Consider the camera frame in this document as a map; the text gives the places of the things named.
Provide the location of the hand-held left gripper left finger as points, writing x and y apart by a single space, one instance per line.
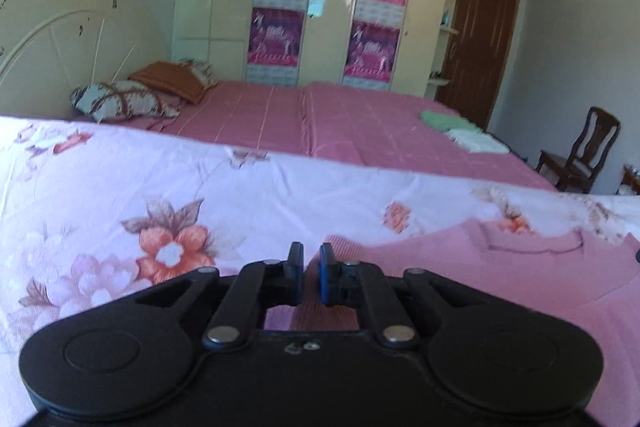
295 272

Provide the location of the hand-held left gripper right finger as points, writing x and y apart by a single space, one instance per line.
327 274

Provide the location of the pink long-sleeve sweater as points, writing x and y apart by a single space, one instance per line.
525 272

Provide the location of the brown wooden furniture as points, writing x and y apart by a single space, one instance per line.
631 182

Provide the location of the dark wooden chair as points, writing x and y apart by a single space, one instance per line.
592 142

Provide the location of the pink bed cover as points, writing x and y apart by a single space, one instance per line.
350 127

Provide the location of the green folded cloth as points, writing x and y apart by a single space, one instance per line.
447 120

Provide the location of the white folded cloth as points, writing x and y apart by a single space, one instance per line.
475 141

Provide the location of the small brown-patterned white pillow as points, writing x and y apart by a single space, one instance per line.
205 72

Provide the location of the white floral bed sheet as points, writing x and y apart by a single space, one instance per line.
100 167

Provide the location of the brown striped pillow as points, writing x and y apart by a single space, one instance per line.
170 79

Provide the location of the large brown-patterned white pillow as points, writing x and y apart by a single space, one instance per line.
120 99

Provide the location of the brown wooden door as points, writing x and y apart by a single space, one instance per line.
482 42

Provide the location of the cream glossy wardrobe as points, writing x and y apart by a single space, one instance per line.
330 7

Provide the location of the cream corner shelf unit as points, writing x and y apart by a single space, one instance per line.
447 27

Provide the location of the cream rounded headboard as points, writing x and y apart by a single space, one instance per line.
50 37

